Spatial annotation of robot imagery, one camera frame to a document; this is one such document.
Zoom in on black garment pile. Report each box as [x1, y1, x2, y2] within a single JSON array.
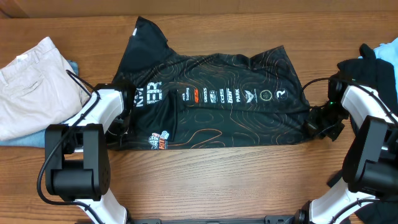
[[337, 42, 397, 223]]

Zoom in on light blue garment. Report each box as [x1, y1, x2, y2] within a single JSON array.
[[358, 39, 397, 110]]

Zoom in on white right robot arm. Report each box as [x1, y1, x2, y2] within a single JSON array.
[[289, 73, 397, 223]]

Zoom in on black printed cycling jersey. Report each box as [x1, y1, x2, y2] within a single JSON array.
[[112, 17, 309, 150]]

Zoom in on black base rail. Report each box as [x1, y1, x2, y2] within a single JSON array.
[[127, 210, 311, 224]]

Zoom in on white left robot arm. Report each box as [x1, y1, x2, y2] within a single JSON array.
[[37, 81, 136, 223]]

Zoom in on beige folded trousers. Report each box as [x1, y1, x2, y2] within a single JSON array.
[[1, 37, 90, 141]]

